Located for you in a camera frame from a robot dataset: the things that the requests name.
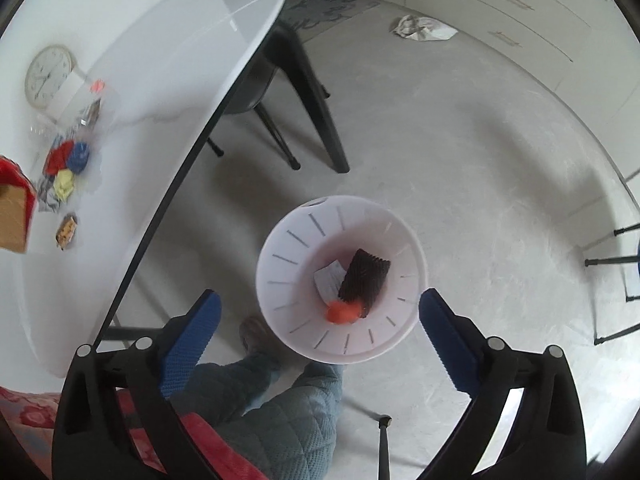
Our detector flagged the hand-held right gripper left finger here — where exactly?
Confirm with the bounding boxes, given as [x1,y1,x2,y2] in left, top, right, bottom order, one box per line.
[52,289,222,480]

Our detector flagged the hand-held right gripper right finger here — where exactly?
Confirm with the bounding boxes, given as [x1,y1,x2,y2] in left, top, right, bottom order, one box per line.
[415,288,587,480]

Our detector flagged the white slotted plastic bin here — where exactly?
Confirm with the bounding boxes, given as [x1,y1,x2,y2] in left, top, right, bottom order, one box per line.
[256,195,429,365]

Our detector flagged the clear plastic bowl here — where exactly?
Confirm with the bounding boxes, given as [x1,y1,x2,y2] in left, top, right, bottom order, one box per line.
[27,96,118,163]

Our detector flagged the person's slipper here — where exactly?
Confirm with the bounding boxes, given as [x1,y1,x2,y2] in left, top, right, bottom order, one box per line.
[239,316,282,361]

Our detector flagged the dark brown corrugated paper cup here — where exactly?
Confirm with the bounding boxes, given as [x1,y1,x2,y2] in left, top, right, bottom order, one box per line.
[337,248,391,321]

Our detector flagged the orange crumpled paper ball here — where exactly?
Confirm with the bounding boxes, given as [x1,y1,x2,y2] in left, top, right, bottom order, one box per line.
[326,300,362,325]

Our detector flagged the black metal leg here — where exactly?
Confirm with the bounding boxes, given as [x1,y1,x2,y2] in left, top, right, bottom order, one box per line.
[372,414,394,480]

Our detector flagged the person's quilted trouser legs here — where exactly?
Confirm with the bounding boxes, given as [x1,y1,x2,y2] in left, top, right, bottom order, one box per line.
[170,350,347,480]

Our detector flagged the white paper slip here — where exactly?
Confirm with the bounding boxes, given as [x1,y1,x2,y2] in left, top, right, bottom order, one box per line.
[313,260,347,305]

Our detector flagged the small orange snack wrapper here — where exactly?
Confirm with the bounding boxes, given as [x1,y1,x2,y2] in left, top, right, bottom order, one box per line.
[55,214,79,252]

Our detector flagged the red floral cloth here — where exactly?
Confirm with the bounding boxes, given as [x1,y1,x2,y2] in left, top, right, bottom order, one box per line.
[0,385,272,480]

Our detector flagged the black metal stand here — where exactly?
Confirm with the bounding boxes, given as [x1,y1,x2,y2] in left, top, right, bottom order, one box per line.
[584,169,640,346]

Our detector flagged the yellow crumpled paper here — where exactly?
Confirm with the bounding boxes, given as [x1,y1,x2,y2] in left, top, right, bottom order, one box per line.
[54,170,77,202]

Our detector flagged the blue crumpled paper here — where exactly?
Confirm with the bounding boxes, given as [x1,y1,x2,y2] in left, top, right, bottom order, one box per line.
[67,142,92,173]

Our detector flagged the red cardboard box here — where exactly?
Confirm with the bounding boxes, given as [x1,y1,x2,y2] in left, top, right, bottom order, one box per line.
[0,155,39,253]

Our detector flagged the red crumpled paper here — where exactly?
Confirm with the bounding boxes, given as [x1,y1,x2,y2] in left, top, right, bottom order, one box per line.
[46,141,75,172]

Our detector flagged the dark grey chair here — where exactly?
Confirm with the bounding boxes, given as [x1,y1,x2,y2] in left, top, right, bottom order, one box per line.
[184,0,332,171]

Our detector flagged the black table leg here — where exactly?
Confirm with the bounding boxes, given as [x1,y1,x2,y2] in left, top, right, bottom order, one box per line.
[272,24,351,174]

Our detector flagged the white paper card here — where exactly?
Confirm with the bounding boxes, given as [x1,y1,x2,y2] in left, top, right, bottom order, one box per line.
[49,70,96,123]

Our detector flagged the crumpled white paper bag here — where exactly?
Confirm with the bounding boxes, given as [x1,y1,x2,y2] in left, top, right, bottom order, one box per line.
[390,14,458,42]

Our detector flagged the grey patterned rug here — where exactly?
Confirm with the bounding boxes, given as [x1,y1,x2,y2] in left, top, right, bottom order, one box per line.
[282,0,382,45]

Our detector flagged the round white wall clock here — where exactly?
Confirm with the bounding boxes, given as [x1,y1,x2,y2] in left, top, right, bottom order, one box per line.
[25,45,74,108]

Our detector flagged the white cabinet with handles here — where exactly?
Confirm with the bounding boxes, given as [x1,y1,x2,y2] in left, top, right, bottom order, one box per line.
[364,0,623,173]

